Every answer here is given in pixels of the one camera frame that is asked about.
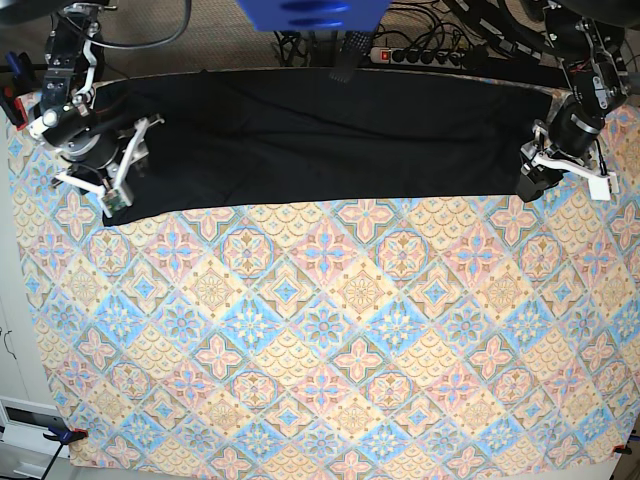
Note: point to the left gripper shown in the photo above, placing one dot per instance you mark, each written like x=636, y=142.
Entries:
x=572, y=134

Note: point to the red clamp top left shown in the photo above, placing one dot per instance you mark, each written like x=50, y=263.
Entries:
x=18, y=66

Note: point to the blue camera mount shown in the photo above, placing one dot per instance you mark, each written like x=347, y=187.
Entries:
x=314, y=15

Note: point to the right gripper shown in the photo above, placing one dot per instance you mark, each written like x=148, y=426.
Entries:
x=99, y=151

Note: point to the orange clamp bottom right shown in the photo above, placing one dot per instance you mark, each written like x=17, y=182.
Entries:
x=625, y=449

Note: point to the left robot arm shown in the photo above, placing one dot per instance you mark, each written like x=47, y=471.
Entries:
x=586, y=38

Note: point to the blue clamp bottom left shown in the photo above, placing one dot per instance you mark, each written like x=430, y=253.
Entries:
x=64, y=436

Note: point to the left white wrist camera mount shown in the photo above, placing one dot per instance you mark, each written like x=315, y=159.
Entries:
x=601, y=185

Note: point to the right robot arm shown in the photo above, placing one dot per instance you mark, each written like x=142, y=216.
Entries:
x=72, y=119

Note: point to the black power strip red switch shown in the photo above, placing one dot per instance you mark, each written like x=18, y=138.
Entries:
x=467, y=59

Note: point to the patterned tablecloth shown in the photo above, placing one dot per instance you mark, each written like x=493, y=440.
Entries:
x=359, y=339

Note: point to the black T-shirt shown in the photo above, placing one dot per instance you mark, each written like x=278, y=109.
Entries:
x=291, y=135

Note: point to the white cabinet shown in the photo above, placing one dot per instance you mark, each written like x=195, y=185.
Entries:
x=24, y=378

